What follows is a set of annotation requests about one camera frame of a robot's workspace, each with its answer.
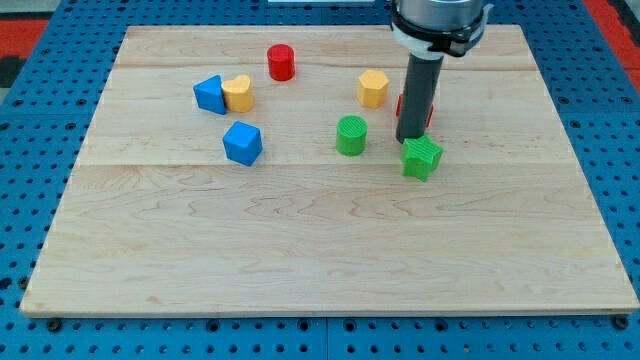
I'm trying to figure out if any green cylinder block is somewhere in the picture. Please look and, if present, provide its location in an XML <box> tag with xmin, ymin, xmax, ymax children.
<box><xmin>336</xmin><ymin>115</ymin><xmax>368</xmax><ymax>156</ymax></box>

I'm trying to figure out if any blue cube block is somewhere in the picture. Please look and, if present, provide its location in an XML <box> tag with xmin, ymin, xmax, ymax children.
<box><xmin>222</xmin><ymin>121</ymin><xmax>263</xmax><ymax>166</ymax></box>

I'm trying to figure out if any red cylinder block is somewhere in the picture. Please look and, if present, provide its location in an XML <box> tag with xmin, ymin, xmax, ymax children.
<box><xmin>267</xmin><ymin>43</ymin><xmax>296</xmax><ymax>82</ymax></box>

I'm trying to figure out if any yellow heart block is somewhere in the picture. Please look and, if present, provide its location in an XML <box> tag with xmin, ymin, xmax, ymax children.
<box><xmin>222</xmin><ymin>74</ymin><xmax>254</xmax><ymax>113</ymax></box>

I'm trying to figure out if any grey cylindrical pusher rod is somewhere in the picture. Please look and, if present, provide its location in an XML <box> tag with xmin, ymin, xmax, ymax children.
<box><xmin>396</xmin><ymin>55</ymin><xmax>443</xmax><ymax>143</ymax></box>

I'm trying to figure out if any blue triangle block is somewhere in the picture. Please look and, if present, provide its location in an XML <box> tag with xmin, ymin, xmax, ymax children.
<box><xmin>193</xmin><ymin>75</ymin><xmax>226</xmax><ymax>115</ymax></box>

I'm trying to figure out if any green star block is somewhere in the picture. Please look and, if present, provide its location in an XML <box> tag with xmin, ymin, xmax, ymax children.
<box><xmin>401</xmin><ymin>135</ymin><xmax>444</xmax><ymax>182</ymax></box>

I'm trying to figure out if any red block behind rod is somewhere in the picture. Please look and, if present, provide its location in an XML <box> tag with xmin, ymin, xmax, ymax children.
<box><xmin>395</xmin><ymin>93</ymin><xmax>435</xmax><ymax>129</ymax></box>

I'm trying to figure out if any wooden board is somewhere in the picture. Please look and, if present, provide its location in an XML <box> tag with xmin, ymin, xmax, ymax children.
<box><xmin>21</xmin><ymin>25</ymin><xmax>639</xmax><ymax>318</ymax></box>

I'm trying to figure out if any yellow hexagon block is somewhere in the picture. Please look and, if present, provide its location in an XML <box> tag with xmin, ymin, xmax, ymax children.
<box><xmin>356</xmin><ymin>70</ymin><xmax>389</xmax><ymax>109</ymax></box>

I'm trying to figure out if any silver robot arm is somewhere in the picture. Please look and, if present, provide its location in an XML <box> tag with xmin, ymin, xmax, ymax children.
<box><xmin>391</xmin><ymin>0</ymin><xmax>493</xmax><ymax>142</ymax></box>

